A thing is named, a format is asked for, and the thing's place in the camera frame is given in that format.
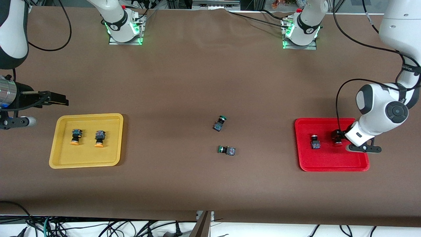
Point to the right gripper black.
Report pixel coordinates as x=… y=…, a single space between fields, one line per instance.
x=23 y=91

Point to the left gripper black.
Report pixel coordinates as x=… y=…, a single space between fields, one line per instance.
x=338 y=134

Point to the red mushroom push button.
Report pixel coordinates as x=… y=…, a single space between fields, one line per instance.
x=315 y=144
x=337 y=144

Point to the yellow mushroom push button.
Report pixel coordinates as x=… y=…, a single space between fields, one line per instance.
x=75 y=142
x=99 y=144

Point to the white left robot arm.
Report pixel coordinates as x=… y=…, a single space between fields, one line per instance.
x=378 y=108

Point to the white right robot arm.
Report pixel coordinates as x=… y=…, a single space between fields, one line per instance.
x=13 y=36

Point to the red plastic tray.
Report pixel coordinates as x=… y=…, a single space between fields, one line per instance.
x=329 y=161

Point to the yellow plastic tray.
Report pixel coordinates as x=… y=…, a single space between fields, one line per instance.
x=85 y=158

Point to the green push button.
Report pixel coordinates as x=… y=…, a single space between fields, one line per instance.
x=231 y=151
x=217 y=126

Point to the brown table cover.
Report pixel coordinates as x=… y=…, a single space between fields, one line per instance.
x=197 y=82

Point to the metal table support beam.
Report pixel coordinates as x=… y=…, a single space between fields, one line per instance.
x=202 y=227

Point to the black power plug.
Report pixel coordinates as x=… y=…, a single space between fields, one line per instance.
x=178 y=230

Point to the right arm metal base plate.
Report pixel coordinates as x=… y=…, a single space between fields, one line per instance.
x=131 y=43

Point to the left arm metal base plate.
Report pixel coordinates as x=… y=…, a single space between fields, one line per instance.
x=306 y=47

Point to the aluminium frame rail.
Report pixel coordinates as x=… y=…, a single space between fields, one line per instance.
x=215 y=4

